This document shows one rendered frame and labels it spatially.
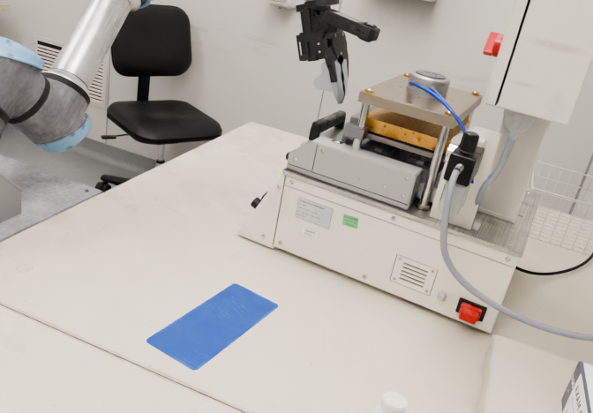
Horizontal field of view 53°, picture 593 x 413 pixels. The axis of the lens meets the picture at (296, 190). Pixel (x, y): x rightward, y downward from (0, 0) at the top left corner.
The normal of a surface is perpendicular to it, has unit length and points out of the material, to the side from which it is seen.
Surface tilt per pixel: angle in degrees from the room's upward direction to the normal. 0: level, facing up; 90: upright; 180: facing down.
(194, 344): 0
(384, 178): 90
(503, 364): 0
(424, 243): 90
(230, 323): 0
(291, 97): 90
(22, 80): 79
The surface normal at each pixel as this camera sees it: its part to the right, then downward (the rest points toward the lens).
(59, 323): 0.18, -0.90
